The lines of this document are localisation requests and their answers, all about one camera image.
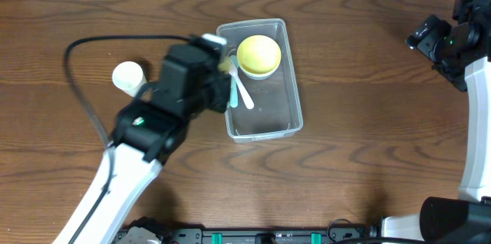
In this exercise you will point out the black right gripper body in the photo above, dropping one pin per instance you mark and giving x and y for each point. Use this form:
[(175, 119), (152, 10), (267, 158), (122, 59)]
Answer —
[(419, 33)]

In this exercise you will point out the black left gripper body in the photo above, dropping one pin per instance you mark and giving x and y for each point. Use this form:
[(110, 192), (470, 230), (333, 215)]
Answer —
[(218, 93)]

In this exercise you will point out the yellow plastic cup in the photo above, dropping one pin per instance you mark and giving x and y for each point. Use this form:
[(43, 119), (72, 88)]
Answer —
[(225, 65)]

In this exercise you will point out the white plastic fork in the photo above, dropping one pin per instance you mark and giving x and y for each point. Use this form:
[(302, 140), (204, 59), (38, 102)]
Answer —
[(234, 72)]

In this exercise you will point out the mint green plastic spoon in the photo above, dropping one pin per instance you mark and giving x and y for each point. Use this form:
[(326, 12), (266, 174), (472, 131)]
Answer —
[(234, 98)]

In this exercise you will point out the white plastic bowl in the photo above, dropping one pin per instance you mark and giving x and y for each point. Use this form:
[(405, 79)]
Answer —
[(258, 76)]

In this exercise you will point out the yellow plastic bowl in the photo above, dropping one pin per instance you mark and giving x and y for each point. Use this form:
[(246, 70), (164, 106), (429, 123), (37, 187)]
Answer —
[(259, 55)]

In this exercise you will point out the white plastic cup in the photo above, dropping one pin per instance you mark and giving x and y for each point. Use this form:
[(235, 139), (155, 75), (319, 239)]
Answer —
[(129, 77)]

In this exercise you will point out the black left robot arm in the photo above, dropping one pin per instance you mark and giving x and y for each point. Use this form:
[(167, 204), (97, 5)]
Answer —
[(147, 131)]

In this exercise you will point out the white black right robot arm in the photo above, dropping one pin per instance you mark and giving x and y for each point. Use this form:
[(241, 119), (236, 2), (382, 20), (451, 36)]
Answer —
[(465, 219)]

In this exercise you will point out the clear plastic container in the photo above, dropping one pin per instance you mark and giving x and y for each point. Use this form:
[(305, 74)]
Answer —
[(277, 112)]

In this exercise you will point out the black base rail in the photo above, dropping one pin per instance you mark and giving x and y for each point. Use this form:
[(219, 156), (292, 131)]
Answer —
[(146, 230)]

